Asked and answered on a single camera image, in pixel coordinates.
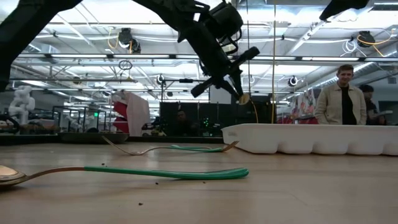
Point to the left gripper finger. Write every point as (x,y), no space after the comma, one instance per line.
(231,89)
(238,82)

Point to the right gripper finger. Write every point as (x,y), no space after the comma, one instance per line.
(342,6)

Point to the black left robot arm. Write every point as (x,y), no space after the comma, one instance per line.
(25,31)

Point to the white pillar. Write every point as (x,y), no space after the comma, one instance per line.
(217,99)

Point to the person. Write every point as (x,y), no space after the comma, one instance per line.
(371,109)
(182,122)
(342,105)

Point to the red counter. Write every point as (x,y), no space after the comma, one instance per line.
(298,120)

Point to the colourful poster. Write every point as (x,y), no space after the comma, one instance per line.
(306,105)

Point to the ceiling light strip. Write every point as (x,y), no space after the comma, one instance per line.
(140,57)

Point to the white cutlery tray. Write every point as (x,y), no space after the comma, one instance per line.
(311,138)

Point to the red and white cloth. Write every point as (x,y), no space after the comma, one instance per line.
(138,115)

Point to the black metal stand frame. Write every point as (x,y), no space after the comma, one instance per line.
(186,81)

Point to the black partition wall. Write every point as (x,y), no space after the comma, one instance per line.
(168,118)

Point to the black aluminium table frame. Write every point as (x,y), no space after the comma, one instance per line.
(146,139)

